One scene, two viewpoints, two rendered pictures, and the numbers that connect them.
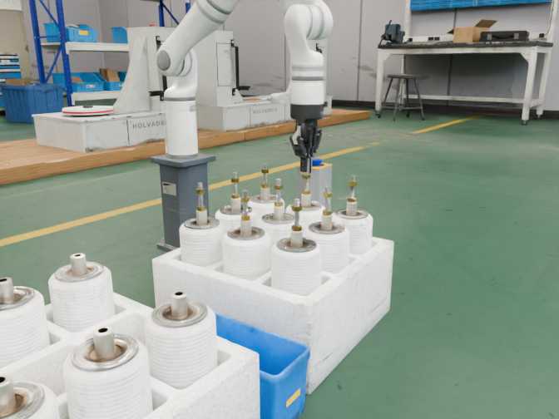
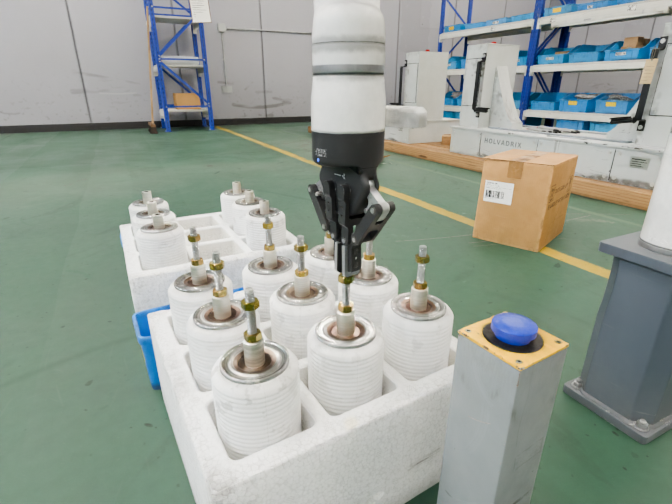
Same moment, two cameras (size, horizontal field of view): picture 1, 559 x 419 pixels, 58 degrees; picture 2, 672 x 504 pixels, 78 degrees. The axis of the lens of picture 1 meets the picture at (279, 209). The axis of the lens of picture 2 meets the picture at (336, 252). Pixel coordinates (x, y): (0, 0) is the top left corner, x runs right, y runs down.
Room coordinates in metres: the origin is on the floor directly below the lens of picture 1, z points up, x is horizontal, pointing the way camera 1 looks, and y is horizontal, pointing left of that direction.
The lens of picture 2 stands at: (1.32, -0.47, 0.53)
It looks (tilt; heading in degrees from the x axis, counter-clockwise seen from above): 22 degrees down; 115
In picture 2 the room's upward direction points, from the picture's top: straight up
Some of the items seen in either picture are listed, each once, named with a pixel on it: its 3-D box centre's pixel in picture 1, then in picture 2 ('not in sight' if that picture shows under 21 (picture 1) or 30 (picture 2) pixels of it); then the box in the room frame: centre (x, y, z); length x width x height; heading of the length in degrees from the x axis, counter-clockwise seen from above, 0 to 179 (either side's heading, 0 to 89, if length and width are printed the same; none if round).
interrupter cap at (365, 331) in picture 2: (305, 206); (345, 330); (1.14, -0.06, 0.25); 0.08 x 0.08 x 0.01
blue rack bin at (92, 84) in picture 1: (77, 81); not in sight; (5.96, 2.33, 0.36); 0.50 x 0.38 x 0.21; 53
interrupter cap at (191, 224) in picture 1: (201, 224); (330, 252); (1.01, 0.16, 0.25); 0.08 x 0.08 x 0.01
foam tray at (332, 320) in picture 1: (279, 286); (305, 382); (1.04, 0.00, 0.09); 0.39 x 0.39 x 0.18; 57
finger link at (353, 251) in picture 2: not in sight; (357, 251); (1.16, -0.07, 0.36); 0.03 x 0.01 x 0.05; 152
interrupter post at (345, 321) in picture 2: (306, 200); (345, 321); (1.14, -0.06, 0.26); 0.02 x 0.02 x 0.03
